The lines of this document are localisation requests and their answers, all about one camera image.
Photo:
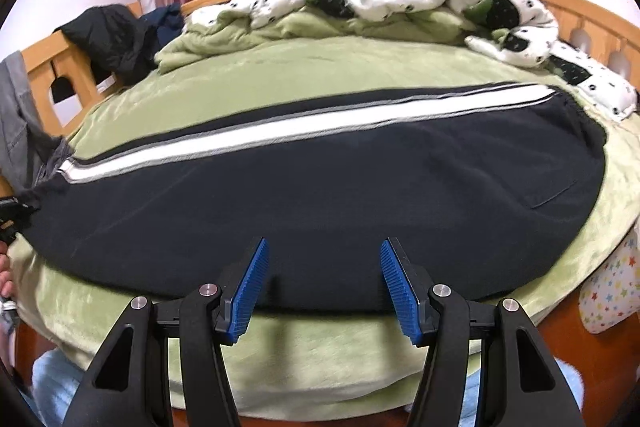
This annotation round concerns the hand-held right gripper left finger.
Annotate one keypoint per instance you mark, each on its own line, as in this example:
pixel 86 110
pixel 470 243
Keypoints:
pixel 247 292

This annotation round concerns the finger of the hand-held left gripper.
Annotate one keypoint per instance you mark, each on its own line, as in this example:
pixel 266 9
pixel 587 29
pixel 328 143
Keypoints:
pixel 9 231
pixel 17 205

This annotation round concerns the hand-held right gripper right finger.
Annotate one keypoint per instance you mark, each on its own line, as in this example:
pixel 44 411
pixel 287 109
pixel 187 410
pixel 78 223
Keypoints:
pixel 400 292

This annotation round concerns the black pants with white stripe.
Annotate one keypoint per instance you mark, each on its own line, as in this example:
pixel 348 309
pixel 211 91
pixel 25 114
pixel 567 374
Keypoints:
pixel 325 187

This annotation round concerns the person's left hand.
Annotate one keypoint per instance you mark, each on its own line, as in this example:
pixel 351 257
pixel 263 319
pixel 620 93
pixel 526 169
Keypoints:
pixel 6 279

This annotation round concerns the grey garment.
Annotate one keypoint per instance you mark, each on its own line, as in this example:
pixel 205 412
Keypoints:
pixel 15 107

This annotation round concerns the person's left leg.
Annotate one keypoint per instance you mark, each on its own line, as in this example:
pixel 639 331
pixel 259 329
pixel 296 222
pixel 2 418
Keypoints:
pixel 57 387

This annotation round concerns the black jacket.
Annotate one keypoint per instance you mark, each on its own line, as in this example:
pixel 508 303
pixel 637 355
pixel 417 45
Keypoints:
pixel 110 37

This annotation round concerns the star print pillow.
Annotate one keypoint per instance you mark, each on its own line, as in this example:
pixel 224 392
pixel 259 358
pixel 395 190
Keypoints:
pixel 610 287

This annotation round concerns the green fleece bed sheet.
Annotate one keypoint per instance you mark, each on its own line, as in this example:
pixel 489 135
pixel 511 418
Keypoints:
pixel 350 72

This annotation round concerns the dark blue garment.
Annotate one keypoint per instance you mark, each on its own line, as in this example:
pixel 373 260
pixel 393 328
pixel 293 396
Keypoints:
pixel 162 22

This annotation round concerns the wooden bed frame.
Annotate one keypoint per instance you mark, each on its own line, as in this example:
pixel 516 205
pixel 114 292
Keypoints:
pixel 42 57

